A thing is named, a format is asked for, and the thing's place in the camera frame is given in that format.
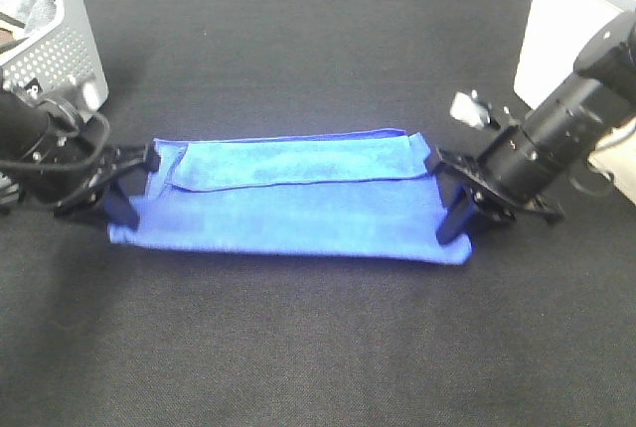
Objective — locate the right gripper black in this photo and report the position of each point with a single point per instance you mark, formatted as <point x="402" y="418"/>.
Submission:
<point x="479" y="203"/>

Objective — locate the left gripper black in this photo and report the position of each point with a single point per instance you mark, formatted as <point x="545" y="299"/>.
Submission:
<point x="88" y="186"/>

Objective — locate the blue microfiber towel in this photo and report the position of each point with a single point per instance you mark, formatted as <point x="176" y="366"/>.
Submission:
<point x="362" y="194"/>

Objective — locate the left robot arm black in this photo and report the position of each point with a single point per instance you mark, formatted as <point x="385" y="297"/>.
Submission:
<point x="31" y="130"/>

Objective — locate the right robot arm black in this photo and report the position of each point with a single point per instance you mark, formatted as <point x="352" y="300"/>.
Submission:
<point x="510" y="175"/>

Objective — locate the grey perforated plastic basket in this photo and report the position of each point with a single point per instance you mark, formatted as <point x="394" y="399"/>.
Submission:
<point x="61" y="57"/>

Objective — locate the grey cloth in basket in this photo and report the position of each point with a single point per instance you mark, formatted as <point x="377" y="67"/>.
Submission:
<point x="27" y="16"/>

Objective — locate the white slotted storage bin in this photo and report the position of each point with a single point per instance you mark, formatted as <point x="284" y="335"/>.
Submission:
<point x="556" y="31"/>

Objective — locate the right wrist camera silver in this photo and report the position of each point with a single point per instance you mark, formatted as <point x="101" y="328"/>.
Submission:
<point x="471" y="110"/>

